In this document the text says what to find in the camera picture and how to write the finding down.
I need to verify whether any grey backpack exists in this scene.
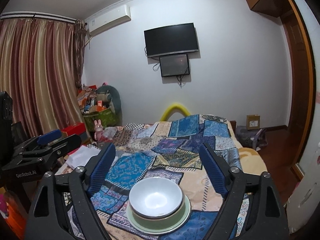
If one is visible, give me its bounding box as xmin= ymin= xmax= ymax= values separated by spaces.
xmin=235 ymin=125 xmax=268 ymax=151

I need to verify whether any wooden door frame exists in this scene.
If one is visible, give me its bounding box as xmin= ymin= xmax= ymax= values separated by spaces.
xmin=279 ymin=0 xmax=316 ymax=181

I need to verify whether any mint green plate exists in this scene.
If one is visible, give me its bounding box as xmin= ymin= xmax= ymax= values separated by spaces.
xmin=126 ymin=194 xmax=192 ymax=235

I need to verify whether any striped pink curtain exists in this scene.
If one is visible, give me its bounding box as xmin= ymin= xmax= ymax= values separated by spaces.
xmin=0 ymin=17 xmax=87 ymax=153

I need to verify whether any grey plush toy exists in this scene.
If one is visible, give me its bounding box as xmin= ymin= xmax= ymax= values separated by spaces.
xmin=96 ymin=85 xmax=122 ymax=113

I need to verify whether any white folded cloth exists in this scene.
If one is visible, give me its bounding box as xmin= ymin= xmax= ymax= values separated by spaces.
xmin=65 ymin=145 xmax=101 ymax=169

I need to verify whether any green bowl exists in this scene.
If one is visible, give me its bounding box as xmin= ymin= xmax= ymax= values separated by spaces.
xmin=131 ymin=204 xmax=187 ymax=228

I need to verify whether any yellow foam arch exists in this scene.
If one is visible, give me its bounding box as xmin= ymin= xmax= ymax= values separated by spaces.
xmin=160 ymin=102 xmax=189 ymax=122

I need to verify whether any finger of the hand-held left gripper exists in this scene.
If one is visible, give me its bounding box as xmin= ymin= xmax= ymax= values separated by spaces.
xmin=14 ymin=134 xmax=82 ymax=167
xmin=11 ymin=129 xmax=62 ymax=156

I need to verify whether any white wardrobe with pink hearts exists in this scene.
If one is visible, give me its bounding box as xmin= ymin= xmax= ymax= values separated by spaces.
xmin=285 ymin=0 xmax=320 ymax=150

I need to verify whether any patchwork bedspread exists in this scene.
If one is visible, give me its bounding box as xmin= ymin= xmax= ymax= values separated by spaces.
xmin=56 ymin=114 xmax=267 ymax=240

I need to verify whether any small black monitor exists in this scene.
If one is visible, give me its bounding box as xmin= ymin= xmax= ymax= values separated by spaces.
xmin=159 ymin=53 xmax=190 ymax=77

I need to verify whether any pink bunny toy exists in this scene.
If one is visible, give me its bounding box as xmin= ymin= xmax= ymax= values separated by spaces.
xmin=94 ymin=120 xmax=104 ymax=142

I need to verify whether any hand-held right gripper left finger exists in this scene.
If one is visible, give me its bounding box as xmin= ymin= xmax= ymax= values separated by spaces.
xmin=25 ymin=142 xmax=117 ymax=240

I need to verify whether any pile of assorted clutter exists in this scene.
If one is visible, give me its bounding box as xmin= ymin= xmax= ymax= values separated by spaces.
xmin=76 ymin=82 xmax=108 ymax=113

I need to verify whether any black wall television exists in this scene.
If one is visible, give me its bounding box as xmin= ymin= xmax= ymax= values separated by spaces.
xmin=144 ymin=22 xmax=200 ymax=58

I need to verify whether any white air conditioner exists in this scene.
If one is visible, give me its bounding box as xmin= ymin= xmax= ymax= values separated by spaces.
xmin=84 ymin=4 xmax=131 ymax=36

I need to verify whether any cardboard box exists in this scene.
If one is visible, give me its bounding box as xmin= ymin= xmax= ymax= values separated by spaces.
xmin=246 ymin=114 xmax=261 ymax=130

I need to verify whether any black cable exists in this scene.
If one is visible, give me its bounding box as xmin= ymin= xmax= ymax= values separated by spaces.
xmin=176 ymin=74 xmax=187 ymax=88
xmin=144 ymin=46 xmax=161 ymax=72

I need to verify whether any white curtain rod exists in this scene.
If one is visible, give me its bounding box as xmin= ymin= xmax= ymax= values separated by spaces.
xmin=0 ymin=11 xmax=77 ymax=24

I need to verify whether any green storage box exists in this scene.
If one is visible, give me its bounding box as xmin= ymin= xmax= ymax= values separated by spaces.
xmin=84 ymin=107 xmax=118 ymax=131

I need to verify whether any red box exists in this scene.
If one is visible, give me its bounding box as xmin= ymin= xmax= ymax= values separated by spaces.
xmin=61 ymin=122 xmax=87 ymax=139

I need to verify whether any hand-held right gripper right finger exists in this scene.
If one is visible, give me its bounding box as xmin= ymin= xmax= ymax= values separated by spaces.
xmin=199 ymin=142 xmax=288 ymax=240

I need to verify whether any white bowl with dark spots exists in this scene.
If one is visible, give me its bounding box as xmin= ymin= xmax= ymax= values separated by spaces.
xmin=129 ymin=177 xmax=183 ymax=218

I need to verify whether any beige fleece blanket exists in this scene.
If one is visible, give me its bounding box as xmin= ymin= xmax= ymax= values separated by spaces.
xmin=236 ymin=147 xmax=268 ymax=178

